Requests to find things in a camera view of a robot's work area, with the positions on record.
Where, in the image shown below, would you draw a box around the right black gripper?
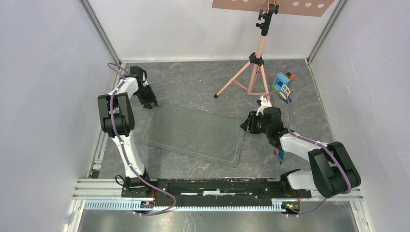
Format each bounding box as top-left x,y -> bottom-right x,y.
240,111 -> 271,135

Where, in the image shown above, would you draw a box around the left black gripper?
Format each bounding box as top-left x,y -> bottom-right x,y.
134,85 -> 158,110

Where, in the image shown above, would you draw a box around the grey cloth napkin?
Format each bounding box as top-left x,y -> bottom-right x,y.
137,104 -> 245,167

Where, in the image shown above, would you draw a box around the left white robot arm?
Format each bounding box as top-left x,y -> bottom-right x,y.
97,66 -> 158,197

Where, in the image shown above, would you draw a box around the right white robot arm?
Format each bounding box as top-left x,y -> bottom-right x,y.
240,107 -> 362,199

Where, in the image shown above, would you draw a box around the purple plastic utensil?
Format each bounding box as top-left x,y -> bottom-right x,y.
273,149 -> 280,161

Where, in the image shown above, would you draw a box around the pink music stand tripod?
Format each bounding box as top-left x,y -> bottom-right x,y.
212,0 -> 333,99

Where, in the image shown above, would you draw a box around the colourful toy block house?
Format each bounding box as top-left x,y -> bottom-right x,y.
272,72 -> 294,104

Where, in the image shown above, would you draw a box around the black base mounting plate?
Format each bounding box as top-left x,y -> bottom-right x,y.
121,177 -> 312,207

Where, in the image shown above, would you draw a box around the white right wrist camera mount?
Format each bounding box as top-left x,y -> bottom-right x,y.
256,96 -> 272,116

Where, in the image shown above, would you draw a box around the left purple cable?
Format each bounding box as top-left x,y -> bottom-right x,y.
107,62 -> 177,217

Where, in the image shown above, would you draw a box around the purple cable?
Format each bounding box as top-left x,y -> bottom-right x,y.
107,62 -> 177,217
263,89 -> 353,218

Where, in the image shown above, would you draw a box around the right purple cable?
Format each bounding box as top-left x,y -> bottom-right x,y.
263,89 -> 353,218

